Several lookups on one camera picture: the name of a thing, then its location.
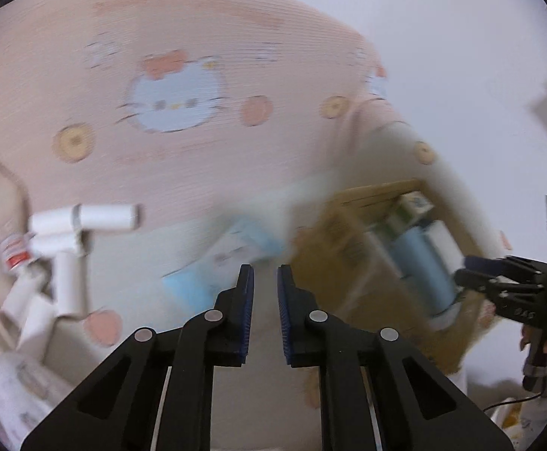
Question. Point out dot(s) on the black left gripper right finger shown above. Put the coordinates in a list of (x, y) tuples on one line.
[(377, 390)]

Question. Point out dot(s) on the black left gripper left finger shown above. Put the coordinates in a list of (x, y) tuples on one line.
[(155, 390)]

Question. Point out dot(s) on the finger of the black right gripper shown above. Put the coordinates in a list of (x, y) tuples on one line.
[(503, 266), (480, 284)]

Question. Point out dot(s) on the white cardboard tube roll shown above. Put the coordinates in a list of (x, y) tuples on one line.
[(69, 285)]

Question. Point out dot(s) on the white paper roll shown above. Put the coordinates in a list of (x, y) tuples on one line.
[(84, 217)]

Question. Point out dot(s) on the white lower left roll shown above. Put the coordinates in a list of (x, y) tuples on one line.
[(25, 391)]

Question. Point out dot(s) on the green white cartoon box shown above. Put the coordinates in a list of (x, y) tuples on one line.
[(415, 204)]

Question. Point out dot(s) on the light blue tissue pack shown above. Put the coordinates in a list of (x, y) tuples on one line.
[(196, 286)]

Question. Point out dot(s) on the white standing roll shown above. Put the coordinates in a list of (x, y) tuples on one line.
[(16, 304)]

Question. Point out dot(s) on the brown cardboard box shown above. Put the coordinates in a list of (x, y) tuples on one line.
[(384, 255)]

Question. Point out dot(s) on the white roll near wrapper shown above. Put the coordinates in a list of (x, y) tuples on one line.
[(50, 245)]

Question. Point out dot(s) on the white red label packet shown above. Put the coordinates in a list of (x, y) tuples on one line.
[(15, 252)]

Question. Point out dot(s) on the pink Hello Kitty blanket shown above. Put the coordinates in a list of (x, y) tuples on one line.
[(200, 112)]

